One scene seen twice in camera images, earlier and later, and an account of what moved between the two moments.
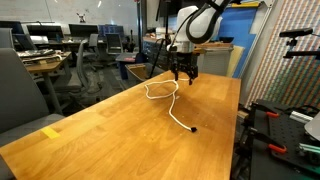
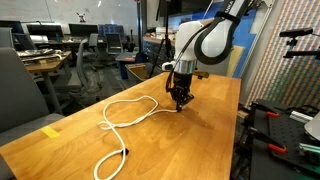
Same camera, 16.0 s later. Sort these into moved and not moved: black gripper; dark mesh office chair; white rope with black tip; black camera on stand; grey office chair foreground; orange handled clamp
Moved: black gripper; white rope with black tip
Not moved: grey office chair foreground; black camera on stand; orange handled clamp; dark mesh office chair
